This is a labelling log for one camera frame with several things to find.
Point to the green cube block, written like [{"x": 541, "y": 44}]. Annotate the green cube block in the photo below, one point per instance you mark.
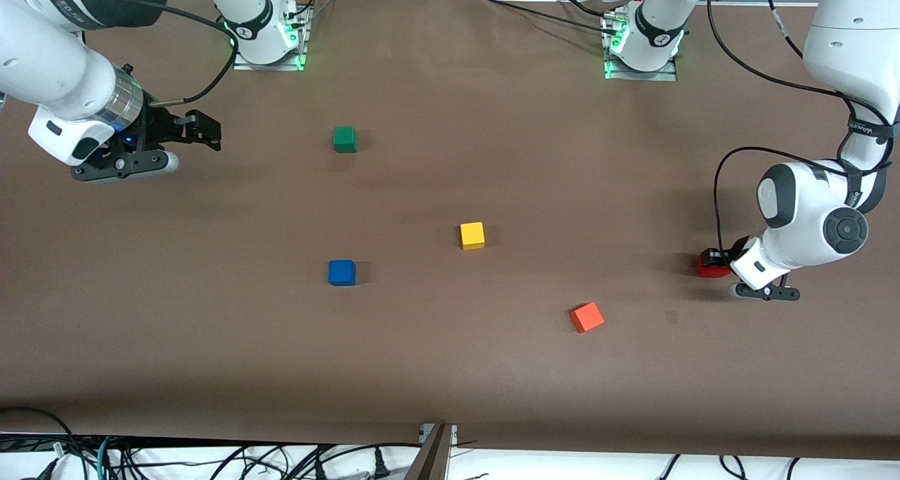
[{"x": 344, "y": 140}]

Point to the brown table cover mat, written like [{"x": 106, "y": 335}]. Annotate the brown table cover mat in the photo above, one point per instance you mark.
[{"x": 450, "y": 367}]

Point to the red cube block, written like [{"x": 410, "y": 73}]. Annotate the red cube block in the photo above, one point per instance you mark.
[{"x": 709, "y": 271}]

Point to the silver metal edge bracket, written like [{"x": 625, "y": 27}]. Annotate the silver metal edge bracket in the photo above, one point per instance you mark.
[{"x": 425, "y": 432}]

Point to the dark camera support pole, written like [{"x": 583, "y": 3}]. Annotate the dark camera support pole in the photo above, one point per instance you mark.
[{"x": 430, "y": 462}]

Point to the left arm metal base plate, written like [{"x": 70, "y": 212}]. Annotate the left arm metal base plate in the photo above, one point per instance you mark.
[{"x": 643, "y": 76}]

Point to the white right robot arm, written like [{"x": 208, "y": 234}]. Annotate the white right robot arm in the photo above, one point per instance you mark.
[{"x": 56, "y": 72}]

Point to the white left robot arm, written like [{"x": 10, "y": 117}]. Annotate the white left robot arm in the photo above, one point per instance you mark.
[{"x": 808, "y": 220}]

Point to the yellow cube block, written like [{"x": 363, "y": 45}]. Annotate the yellow cube block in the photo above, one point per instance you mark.
[{"x": 472, "y": 235}]

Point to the blue cube block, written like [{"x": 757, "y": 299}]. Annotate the blue cube block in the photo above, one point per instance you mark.
[{"x": 342, "y": 273}]

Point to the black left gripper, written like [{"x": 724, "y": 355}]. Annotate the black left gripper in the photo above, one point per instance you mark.
[{"x": 735, "y": 249}]

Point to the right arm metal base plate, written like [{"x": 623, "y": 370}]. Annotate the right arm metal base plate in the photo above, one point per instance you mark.
[{"x": 304, "y": 44}]

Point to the orange cube block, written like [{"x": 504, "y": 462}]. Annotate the orange cube block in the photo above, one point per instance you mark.
[{"x": 587, "y": 318}]

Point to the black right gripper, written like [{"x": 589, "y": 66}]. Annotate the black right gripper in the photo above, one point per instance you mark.
[{"x": 159, "y": 126}]

